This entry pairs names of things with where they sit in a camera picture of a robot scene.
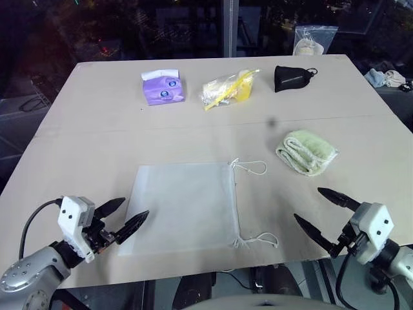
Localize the white drawstring bag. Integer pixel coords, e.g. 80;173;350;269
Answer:
117;158;279;258

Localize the folded green towel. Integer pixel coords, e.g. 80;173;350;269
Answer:
275;129;341;178

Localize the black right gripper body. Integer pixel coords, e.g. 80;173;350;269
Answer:
328;223;369;259

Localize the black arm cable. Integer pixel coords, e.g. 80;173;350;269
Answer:
334;253;404;310
18;200;64;260

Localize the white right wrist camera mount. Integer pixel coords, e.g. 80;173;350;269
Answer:
350;201;396;264

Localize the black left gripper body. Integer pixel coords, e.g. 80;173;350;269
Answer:
82;215;119;256

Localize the yellow zip bag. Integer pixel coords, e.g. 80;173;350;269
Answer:
201;67;261;112

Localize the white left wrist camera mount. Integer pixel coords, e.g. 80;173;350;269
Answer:
57;195;97;262

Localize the beige cloth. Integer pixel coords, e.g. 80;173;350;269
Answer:
383;69;408;88

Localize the blue cloth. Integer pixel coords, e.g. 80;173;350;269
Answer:
364;68;387;87

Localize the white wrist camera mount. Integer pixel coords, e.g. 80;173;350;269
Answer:
57;195;97;262
350;201;396;264

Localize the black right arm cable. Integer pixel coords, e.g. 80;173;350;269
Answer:
334;253;404;310

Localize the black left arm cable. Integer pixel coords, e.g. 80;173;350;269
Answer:
18;200;64;260

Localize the black coiled cable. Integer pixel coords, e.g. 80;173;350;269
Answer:
20;96;42;112

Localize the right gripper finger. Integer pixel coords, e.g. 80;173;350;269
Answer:
293;212;337;258
317;187;361;213

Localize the purple tissue pack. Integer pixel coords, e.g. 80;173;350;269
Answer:
140;68;187;107

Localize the light grey robot torso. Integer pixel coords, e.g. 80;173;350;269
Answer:
190;289;338;310

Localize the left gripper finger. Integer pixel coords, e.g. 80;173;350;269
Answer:
94;197;126;222
114;209;151;245

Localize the black pouch with clip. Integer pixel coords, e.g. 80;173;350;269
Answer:
273;65;319;94

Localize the thin black floor cable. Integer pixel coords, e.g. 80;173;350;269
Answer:
215;269;256;290

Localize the clear zip bag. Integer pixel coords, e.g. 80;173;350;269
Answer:
292;25;339;56

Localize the white vertical post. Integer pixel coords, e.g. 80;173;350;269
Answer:
223;0;240;58

